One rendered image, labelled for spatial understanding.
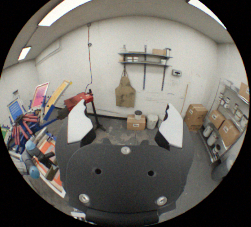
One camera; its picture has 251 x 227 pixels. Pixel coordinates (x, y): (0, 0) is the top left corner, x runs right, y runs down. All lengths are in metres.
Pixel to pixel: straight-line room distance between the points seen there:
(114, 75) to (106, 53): 0.58
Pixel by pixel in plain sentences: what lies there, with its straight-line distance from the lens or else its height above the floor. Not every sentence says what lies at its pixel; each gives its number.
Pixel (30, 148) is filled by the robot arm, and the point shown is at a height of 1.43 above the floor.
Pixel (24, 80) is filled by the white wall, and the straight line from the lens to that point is 5.30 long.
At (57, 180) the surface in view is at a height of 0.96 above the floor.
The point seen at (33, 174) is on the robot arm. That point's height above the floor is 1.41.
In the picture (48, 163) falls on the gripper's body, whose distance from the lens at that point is 0.79.
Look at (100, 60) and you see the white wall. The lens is 2.17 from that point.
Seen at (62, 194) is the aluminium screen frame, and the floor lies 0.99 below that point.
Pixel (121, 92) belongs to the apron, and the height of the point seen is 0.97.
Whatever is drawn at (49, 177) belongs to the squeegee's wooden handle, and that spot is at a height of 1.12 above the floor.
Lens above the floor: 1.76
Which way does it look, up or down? 29 degrees down
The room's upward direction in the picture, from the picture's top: 1 degrees counter-clockwise
